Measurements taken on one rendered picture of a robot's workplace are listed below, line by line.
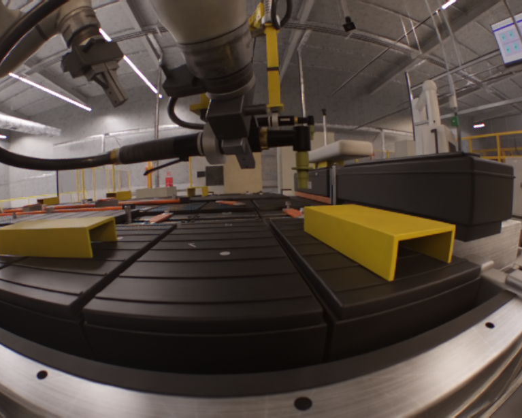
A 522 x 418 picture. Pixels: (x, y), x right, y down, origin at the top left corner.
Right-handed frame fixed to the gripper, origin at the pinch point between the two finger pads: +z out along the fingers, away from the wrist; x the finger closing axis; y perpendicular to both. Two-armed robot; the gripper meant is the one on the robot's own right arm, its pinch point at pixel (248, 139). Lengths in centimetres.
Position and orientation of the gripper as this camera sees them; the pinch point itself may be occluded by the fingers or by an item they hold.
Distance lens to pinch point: 44.1
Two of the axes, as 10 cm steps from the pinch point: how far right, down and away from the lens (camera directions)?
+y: 9.9, -0.1, -1.7
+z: 1.6, 3.9, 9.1
